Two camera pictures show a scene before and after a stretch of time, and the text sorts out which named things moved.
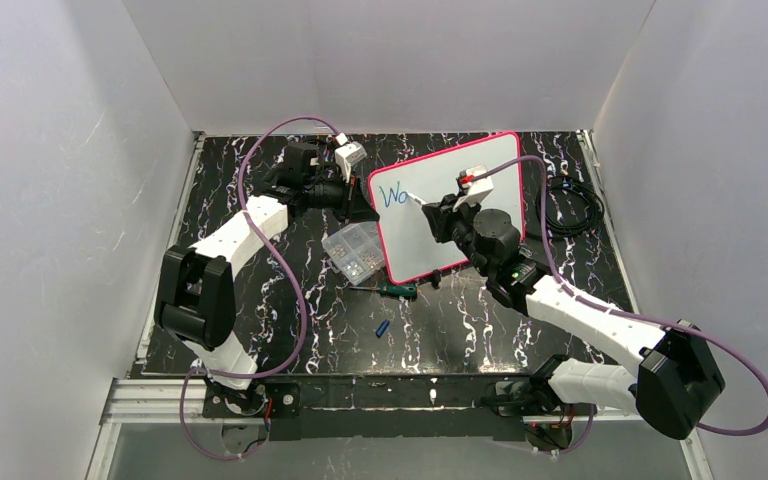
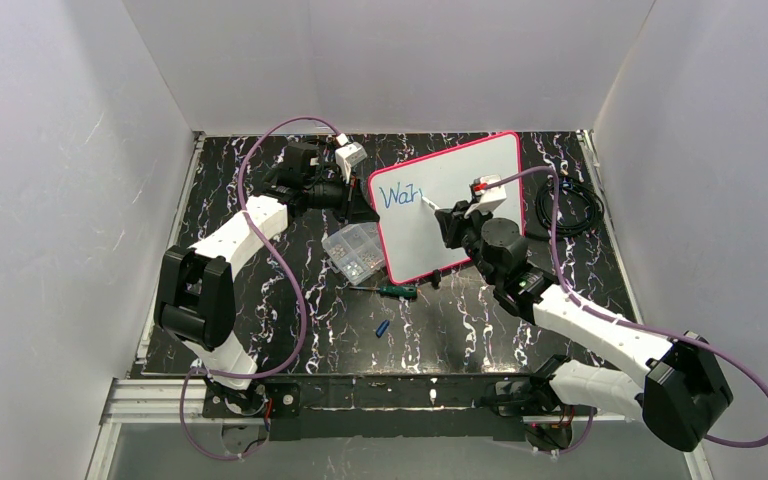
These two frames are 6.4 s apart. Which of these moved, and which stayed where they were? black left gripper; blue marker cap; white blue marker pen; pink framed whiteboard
Moved: white blue marker pen
Stayed: blue marker cap; pink framed whiteboard; black left gripper
